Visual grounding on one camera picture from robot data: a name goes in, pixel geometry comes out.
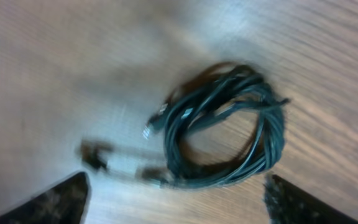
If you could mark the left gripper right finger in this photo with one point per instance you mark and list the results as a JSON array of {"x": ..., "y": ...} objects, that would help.
[{"x": 288, "y": 204}]

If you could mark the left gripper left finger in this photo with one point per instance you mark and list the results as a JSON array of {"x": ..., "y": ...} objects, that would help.
[{"x": 63, "y": 203}]

